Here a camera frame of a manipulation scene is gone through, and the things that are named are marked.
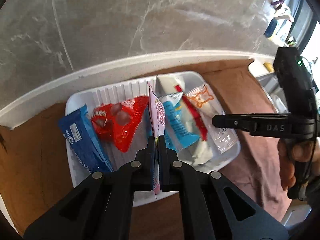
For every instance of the red candy packet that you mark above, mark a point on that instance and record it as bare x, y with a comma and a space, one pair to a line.
117, 127

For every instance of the white plastic tray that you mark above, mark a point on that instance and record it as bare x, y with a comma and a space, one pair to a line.
120, 90

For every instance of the light blue snack packet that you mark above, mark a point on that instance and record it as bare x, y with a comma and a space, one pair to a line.
175, 122

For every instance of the brown cloth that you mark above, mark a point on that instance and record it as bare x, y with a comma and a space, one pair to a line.
237, 87

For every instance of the person's right hand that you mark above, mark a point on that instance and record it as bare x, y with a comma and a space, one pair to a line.
286, 162

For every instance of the dark blue snack packet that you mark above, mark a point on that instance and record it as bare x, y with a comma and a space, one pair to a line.
82, 140

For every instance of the yellow sponge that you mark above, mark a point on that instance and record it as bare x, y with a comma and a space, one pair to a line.
268, 67

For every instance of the window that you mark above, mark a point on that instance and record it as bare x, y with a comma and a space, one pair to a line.
303, 17

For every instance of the steel sink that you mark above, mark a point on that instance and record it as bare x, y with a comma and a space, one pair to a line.
271, 87

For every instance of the cream snack packet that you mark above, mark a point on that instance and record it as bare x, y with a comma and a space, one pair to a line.
170, 83

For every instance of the clear orange-print snack packet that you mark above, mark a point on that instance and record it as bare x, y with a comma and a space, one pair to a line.
202, 100

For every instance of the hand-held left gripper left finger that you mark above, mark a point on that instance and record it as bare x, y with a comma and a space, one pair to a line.
151, 145

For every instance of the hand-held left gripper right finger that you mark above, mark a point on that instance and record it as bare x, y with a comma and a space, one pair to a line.
163, 145

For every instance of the dark blue pouch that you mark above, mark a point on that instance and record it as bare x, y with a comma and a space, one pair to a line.
270, 28

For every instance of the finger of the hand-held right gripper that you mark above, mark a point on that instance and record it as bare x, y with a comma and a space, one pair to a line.
237, 122

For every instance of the white red-striped snack packet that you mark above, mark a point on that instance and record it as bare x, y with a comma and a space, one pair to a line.
193, 115

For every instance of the pink snack packet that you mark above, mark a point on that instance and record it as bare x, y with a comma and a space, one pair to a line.
156, 112

